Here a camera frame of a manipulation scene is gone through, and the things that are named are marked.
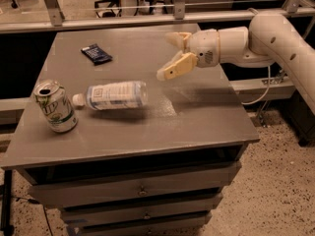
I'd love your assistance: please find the metal railing frame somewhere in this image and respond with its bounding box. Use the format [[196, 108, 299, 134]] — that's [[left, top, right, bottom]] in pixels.
[[0, 0, 315, 35]]

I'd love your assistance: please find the black stand leg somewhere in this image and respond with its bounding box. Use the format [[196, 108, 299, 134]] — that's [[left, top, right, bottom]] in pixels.
[[0, 170, 14, 236]]

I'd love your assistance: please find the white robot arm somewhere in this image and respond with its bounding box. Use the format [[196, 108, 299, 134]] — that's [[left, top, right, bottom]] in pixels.
[[157, 12, 315, 113]]

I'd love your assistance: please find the clear plastic water bottle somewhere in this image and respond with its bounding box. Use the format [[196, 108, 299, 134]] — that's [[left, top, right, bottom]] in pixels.
[[72, 81, 148, 110]]

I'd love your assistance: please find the top grey drawer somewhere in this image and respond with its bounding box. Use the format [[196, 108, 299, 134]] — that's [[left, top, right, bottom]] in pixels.
[[29, 161, 241, 207]]

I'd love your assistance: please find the bottom grey drawer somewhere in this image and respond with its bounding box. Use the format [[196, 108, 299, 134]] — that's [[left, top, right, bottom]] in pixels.
[[80, 211, 211, 236]]

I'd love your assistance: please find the middle grey drawer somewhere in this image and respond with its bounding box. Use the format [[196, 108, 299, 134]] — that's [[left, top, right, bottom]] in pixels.
[[62, 193, 222, 227]]

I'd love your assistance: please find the dark blue snack packet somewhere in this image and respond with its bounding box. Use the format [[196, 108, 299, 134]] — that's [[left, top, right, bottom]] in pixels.
[[81, 44, 112, 65]]

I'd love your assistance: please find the grey drawer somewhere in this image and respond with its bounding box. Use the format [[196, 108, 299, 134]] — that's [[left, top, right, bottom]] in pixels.
[[62, 193, 222, 227], [80, 211, 211, 236], [29, 161, 241, 207]]

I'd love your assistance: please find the white cable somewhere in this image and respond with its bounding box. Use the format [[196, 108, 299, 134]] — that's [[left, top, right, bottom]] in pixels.
[[241, 64, 272, 106]]

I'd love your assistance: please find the black office chair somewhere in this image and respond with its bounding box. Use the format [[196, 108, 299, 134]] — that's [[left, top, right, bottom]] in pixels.
[[94, 0, 139, 18]]

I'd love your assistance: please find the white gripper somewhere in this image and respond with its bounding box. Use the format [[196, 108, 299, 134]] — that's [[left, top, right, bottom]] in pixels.
[[157, 29, 220, 81]]

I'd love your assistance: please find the grey drawer cabinet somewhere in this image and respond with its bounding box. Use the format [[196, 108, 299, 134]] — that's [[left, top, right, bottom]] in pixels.
[[0, 24, 261, 236]]

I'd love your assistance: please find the green white soda can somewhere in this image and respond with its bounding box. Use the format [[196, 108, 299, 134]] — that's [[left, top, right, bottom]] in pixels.
[[33, 79, 78, 133]]

